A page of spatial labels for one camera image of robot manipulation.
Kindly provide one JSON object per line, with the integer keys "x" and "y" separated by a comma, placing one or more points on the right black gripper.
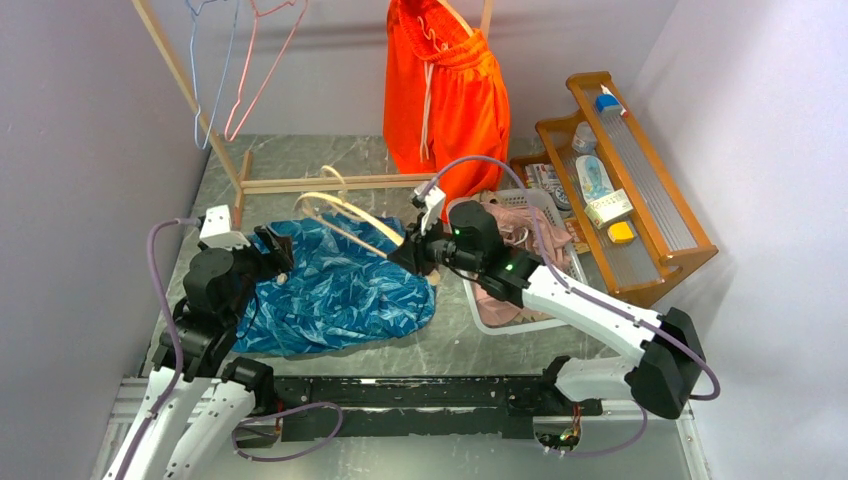
{"x": 412, "y": 254}

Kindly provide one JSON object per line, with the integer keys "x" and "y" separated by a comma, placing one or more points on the wooden clothes rack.
{"x": 243, "y": 185}

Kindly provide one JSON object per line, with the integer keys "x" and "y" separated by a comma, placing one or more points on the blue white tube pack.
{"x": 593, "y": 178}

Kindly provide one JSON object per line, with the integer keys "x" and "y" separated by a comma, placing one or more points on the orange snack pack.
{"x": 578, "y": 238}

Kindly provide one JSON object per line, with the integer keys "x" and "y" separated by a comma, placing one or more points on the blue patterned shorts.
{"x": 339, "y": 294}

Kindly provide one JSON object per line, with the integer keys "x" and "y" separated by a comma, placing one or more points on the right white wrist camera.
{"x": 430, "y": 199}

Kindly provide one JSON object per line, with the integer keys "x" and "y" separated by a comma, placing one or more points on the blue white eraser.
{"x": 607, "y": 103}

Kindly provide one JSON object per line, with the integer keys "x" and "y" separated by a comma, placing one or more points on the orange shorts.
{"x": 445, "y": 99}

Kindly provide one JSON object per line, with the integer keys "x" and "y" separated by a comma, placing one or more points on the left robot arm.
{"x": 194, "y": 398}

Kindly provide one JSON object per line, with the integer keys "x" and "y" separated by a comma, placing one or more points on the wooden hanger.
{"x": 340, "y": 206}
{"x": 457, "y": 17}

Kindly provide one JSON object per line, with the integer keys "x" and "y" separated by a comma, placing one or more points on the clear small bottle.
{"x": 584, "y": 140}

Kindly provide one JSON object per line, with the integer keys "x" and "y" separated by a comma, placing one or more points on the round tin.
{"x": 561, "y": 202}

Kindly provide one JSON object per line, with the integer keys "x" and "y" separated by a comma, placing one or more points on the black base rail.
{"x": 516, "y": 407}

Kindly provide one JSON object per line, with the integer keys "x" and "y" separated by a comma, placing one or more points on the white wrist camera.
{"x": 218, "y": 230}
{"x": 430, "y": 199}

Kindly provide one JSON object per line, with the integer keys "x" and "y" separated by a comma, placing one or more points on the pink hanger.
{"x": 273, "y": 26}

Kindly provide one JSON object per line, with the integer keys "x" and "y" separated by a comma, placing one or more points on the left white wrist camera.
{"x": 218, "y": 230}

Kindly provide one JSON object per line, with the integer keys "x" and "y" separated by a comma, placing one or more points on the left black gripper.
{"x": 279, "y": 259}

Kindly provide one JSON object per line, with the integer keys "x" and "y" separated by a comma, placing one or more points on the wooden tiered shelf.
{"x": 638, "y": 227}

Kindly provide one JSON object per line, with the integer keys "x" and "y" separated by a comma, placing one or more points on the blue wire hanger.
{"x": 210, "y": 48}

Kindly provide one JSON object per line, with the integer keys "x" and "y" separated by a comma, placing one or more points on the white box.
{"x": 609, "y": 209}

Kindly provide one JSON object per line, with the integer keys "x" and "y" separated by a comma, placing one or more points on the beige shorts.
{"x": 489, "y": 197}

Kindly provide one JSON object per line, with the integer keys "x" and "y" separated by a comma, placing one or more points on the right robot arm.
{"x": 659, "y": 357}

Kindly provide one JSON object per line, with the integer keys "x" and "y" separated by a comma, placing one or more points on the yellow block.
{"x": 622, "y": 232}

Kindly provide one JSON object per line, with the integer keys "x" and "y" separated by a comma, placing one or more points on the small card pack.
{"x": 543, "y": 176}

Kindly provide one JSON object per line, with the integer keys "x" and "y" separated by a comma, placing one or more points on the white plastic basket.
{"x": 512, "y": 209}

